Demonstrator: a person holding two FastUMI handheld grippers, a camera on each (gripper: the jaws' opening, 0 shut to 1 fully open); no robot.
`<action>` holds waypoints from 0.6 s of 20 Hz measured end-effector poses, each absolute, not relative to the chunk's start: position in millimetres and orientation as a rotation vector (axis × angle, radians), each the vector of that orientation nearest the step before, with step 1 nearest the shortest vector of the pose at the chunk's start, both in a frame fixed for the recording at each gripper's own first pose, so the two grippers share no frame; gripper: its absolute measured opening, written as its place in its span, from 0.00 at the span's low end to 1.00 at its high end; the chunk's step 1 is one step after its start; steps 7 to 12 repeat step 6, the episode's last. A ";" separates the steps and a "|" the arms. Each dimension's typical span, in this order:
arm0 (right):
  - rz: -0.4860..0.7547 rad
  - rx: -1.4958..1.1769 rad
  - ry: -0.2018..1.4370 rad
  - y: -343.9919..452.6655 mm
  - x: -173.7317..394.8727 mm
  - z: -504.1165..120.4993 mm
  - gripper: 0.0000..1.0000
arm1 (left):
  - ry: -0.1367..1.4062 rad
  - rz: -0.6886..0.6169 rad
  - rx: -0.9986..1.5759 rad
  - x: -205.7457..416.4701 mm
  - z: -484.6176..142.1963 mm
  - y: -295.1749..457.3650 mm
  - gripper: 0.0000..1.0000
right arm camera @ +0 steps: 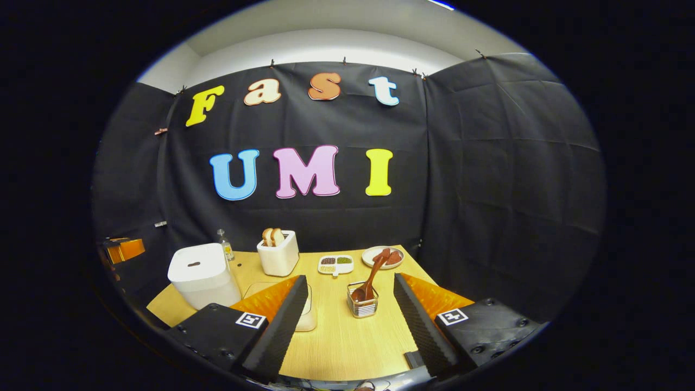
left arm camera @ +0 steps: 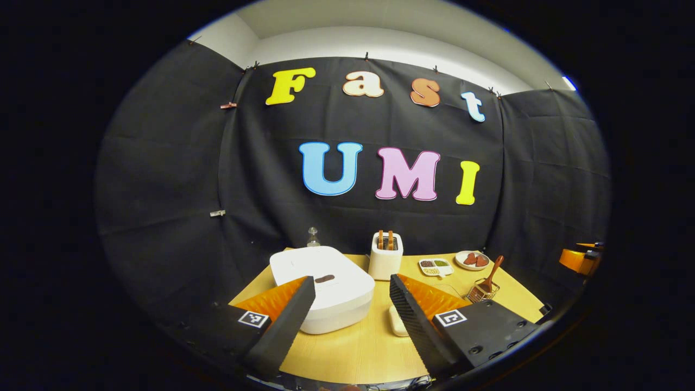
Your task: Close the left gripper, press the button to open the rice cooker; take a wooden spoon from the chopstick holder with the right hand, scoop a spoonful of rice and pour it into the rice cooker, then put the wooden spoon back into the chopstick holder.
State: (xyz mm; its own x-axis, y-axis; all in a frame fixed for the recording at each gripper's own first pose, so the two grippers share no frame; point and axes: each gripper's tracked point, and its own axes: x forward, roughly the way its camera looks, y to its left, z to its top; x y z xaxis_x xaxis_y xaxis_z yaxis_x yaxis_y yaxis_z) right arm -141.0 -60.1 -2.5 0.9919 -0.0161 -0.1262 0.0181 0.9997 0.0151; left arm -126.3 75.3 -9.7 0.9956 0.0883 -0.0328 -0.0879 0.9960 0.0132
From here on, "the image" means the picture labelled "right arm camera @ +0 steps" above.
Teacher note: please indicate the brown wooden spoon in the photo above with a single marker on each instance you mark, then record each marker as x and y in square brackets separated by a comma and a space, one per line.
[372, 279]

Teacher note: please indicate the bread slice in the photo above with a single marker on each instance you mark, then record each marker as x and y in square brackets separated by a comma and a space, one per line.
[267, 237]
[278, 237]

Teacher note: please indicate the white round plate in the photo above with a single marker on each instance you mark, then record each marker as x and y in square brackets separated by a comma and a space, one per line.
[368, 259]

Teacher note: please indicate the white toaster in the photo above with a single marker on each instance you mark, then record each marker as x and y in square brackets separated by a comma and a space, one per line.
[279, 260]

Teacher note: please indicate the red meat slice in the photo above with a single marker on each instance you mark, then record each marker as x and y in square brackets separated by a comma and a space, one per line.
[380, 252]
[395, 257]

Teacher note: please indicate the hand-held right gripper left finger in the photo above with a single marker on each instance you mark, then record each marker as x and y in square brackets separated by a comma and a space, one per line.
[282, 331]

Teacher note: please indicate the white rice cooker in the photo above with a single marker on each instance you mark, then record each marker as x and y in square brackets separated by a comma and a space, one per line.
[203, 277]

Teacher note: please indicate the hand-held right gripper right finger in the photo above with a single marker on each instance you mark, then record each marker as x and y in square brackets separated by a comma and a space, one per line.
[421, 331]

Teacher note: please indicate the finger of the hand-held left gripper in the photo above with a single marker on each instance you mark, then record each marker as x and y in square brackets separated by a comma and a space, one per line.
[127, 251]

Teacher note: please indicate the small glass bottle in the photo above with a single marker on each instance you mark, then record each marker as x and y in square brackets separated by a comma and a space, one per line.
[227, 251]

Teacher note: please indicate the white tray of rice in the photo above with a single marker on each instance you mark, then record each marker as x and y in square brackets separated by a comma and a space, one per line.
[307, 320]

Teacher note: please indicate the white divided bean dish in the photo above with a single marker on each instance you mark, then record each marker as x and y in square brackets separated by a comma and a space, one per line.
[336, 269]

